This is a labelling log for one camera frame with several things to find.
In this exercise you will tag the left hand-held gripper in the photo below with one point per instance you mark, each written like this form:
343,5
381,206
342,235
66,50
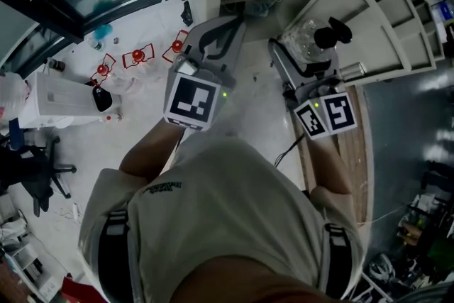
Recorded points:
191,99

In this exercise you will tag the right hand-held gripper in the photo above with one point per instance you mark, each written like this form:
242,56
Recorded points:
338,111

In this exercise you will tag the clear glass jar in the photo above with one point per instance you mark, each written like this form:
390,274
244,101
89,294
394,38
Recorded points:
301,40

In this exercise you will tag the person's right forearm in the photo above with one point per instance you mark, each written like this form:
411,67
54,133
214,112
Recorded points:
330,166

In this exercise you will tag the person's left forearm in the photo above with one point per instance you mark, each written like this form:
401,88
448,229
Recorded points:
149,156

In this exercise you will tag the clear water jug red cap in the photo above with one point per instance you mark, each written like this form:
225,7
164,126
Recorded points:
103,72
138,62
175,48

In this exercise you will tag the small black pouch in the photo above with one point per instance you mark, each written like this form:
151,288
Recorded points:
187,12

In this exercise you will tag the wooden plank board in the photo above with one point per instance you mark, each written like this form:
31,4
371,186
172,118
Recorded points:
356,149

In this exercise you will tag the teal plastic bag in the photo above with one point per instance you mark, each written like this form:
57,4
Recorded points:
103,32

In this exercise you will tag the small plastic water bottle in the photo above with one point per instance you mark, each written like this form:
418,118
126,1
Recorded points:
95,44

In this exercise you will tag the blue and white box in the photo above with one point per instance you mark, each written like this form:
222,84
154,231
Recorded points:
443,7

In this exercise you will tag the small dark jar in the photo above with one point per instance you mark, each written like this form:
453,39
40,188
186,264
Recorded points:
56,65

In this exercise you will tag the white water dispenser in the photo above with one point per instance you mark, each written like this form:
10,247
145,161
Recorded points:
62,99

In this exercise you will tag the person's white t-shirt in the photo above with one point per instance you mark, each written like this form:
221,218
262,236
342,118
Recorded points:
230,213

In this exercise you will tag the large clear water bottle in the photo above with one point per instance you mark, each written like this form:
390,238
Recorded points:
12,94

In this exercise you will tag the cluttered metal rack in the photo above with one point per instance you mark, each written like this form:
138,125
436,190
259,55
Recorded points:
422,234

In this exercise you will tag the white power strip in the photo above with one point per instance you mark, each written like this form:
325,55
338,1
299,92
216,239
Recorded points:
76,211

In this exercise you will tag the blue chair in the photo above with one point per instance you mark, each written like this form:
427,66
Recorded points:
16,133

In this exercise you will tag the black office chair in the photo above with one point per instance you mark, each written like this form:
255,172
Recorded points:
30,170

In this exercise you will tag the white bicycle helmet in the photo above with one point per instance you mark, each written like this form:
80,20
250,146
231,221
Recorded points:
381,268

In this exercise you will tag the person's chin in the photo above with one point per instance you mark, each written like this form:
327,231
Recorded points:
248,284

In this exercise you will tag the red box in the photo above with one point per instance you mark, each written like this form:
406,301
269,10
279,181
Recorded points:
79,289

